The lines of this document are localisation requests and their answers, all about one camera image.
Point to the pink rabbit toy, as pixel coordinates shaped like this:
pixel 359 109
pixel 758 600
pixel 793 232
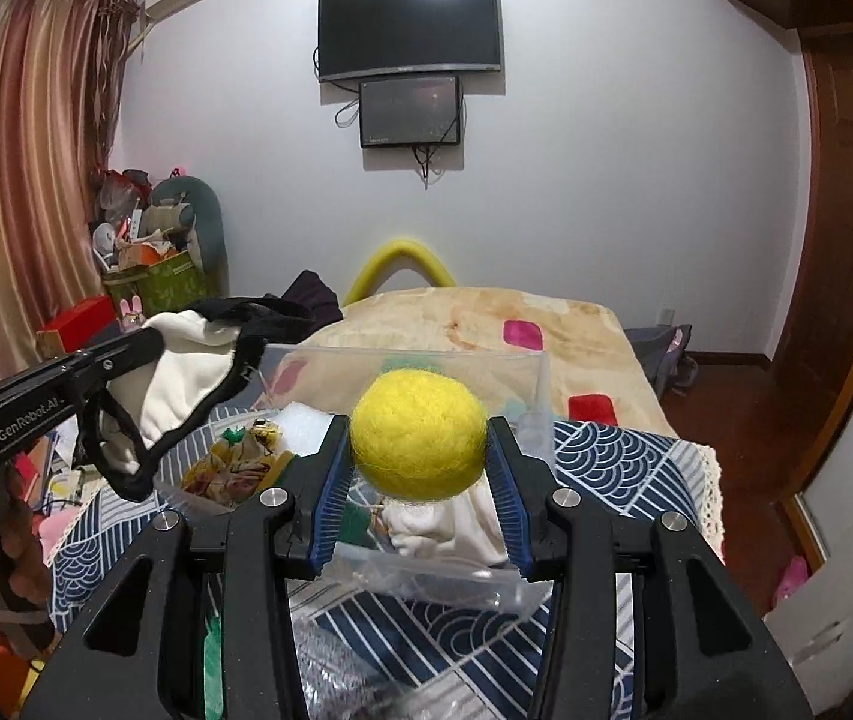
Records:
pixel 132 317

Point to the green cardboard box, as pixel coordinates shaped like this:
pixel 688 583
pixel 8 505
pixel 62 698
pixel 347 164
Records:
pixel 171 284

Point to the beige bed blanket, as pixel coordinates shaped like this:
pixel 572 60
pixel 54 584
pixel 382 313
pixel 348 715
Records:
pixel 594 373

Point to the blue white patterned tablecloth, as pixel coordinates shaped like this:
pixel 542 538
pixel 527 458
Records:
pixel 491 659

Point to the small wall monitor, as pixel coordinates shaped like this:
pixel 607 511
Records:
pixel 410 111

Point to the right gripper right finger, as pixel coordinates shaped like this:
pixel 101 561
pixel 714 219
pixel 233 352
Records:
pixel 700 650

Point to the floral yellow fabric scrunchie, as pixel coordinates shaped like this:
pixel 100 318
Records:
pixel 242 462

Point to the red box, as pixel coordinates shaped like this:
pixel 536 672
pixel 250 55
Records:
pixel 75 327

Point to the yellow foam arch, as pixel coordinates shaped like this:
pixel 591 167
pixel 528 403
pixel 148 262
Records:
pixel 396 255

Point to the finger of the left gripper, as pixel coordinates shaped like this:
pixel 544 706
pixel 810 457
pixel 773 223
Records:
pixel 95 366

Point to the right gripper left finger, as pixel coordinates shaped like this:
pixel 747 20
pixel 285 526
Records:
pixel 136 649

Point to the striped red gold curtain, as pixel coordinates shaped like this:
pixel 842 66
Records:
pixel 61 68

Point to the large wall television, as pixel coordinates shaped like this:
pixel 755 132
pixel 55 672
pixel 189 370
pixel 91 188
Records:
pixel 360 38

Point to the green knitted doll clothes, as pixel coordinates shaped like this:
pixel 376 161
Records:
pixel 212 682

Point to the silver scrubber in bag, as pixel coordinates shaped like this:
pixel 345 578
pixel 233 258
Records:
pixel 337 683

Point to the clear plastic storage bin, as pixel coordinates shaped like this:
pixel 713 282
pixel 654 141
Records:
pixel 333 380

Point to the grey backpack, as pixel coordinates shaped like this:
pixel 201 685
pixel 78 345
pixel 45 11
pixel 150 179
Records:
pixel 662 354

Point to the black white face mask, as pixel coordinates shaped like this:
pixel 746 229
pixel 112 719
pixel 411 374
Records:
pixel 210 351

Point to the wooden door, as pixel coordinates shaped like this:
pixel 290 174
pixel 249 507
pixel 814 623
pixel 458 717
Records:
pixel 813 365

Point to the black clothing pile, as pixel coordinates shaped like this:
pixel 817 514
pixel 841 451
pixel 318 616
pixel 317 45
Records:
pixel 310 291

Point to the grey green neck pillow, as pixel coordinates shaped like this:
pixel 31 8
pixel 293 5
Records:
pixel 205 238

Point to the white foam block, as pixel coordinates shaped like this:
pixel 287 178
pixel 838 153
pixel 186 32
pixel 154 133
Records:
pixel 302 428

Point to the cream drawstring pouch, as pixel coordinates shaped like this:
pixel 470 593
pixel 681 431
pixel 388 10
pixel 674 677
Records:
pixel 463 527

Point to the yellow felt ball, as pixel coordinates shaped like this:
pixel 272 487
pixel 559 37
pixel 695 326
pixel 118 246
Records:
pixel 417 435

